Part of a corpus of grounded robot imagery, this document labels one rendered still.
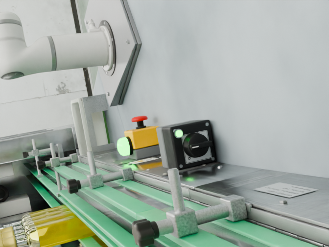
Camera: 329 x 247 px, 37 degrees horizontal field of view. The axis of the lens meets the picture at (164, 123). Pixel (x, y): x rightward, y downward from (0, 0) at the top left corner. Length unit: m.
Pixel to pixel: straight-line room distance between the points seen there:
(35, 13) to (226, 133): 4.54
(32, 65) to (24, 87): 3.87
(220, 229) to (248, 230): 0.04
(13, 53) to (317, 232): 0.99
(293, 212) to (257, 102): 0.28
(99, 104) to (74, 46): 0.35
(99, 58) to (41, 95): 3.85
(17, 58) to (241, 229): 0.89
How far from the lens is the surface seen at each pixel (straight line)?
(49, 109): 5.20
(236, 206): 0.56
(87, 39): 1.36
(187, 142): 0.86
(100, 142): 1.64
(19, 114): 5.17
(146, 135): 1.16
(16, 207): 2.56
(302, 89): 0.66
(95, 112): 1.63
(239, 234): 0.53
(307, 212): 0.50
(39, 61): 1.32
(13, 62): 1.30
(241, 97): 0.80
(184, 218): 0.54
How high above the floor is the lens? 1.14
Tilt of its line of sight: 20 degrees down
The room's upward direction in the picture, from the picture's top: 101 degrees counter-clockwise
